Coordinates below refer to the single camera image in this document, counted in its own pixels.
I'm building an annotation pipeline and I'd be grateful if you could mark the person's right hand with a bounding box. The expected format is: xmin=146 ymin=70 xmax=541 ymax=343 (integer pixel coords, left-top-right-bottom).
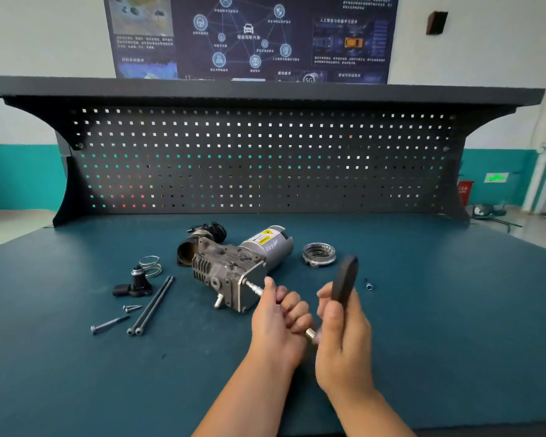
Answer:
xmin=315 ymin=282 xmax=376 ymax=397

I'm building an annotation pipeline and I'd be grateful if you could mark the person's left hand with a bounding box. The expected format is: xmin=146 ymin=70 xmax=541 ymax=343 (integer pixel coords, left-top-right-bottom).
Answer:
xmin=250 ymin=276 xmax=315 ymax=364

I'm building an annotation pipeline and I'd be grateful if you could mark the black handled ratchet wrench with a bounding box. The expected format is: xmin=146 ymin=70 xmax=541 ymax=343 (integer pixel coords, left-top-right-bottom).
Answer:
xmin=242 ymin=254 xmax=359 ymax=339

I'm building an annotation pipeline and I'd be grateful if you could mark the person's right forearm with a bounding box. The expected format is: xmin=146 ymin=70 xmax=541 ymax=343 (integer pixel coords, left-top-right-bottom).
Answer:
xmin=325 ymin=380 xmax=418 ymax=437

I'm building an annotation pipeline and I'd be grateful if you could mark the person's left forearm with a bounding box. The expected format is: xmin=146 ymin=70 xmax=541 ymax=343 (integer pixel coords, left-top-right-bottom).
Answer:
xmin=192 ymin=348 xmax=303 ymax=437

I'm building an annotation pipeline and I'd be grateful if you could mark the grey metal air compressor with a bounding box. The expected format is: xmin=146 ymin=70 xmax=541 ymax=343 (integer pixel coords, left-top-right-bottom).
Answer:
xmin=191 ymin=225 xmax=295 ymax=314

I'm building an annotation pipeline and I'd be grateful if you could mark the black plastic intake housing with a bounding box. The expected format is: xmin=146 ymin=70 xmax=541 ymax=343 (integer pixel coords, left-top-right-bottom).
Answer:
xmin=177 ymin=222 xmax=228 ymax=268

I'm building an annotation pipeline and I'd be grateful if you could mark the long black bolt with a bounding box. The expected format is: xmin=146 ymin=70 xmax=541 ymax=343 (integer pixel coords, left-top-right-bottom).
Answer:
xmin=126 ymin=276 xmax=171 ymax=337
xmin=134 ymin=276 xmax=176 ymax=336

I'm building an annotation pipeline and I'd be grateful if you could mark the metal coil spring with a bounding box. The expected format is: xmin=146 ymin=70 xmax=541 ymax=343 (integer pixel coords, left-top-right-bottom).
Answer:
xmin=139 ymin=256 xmax=162 ymax=278

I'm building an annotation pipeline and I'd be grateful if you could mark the black perforated pegboard panel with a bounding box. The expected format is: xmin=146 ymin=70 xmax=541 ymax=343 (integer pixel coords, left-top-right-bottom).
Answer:
xmin=52 ymin=104 xmax=471 ymax=228

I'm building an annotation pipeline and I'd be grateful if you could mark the black plastic sensor connector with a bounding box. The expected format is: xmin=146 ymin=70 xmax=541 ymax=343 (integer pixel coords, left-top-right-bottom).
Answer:
xmin=112 ymin=266 xmax=153 ymax=298

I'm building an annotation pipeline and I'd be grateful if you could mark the medium grey bolt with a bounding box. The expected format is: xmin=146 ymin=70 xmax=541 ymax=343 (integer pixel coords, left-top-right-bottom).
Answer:
xmin=90 ymin=315 xmax=131 ymax=336

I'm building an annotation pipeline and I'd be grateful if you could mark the red fire extinguisher box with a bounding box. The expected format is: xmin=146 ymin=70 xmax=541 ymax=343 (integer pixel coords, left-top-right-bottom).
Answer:
xmin=457 ymin=179 xmax=475 ymax=206

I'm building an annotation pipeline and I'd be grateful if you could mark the dark floor device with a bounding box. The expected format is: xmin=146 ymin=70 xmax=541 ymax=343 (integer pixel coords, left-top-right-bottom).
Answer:
xmin=471 ymin=204 xmax=524 ymax=233

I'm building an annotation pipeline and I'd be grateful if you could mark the black workbench shelf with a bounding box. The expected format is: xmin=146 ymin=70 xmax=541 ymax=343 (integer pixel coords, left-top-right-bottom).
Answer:
xmin=0 ymin=76 xmax=546 ymax=110

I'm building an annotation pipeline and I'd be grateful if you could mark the round metal ring cap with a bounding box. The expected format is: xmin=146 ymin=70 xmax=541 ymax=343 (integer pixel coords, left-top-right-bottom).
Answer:
xmin=302 ymin=242 xmax=337 ymax=268

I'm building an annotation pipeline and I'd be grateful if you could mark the dark blue wall poster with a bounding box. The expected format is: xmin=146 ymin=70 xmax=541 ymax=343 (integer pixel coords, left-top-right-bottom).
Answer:
xmin=102 ymin=0 xmax=400 ymax=85

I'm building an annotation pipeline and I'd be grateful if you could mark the white wall pipe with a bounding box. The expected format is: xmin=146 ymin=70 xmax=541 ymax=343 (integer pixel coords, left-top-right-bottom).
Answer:
xmin=521 ymin=54 xmax=546 ymax=213

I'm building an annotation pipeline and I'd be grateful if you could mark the brown wall box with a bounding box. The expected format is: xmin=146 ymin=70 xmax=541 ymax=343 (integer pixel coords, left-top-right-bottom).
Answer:
xmin=426 ymin=11 xmax=449 ymax=36

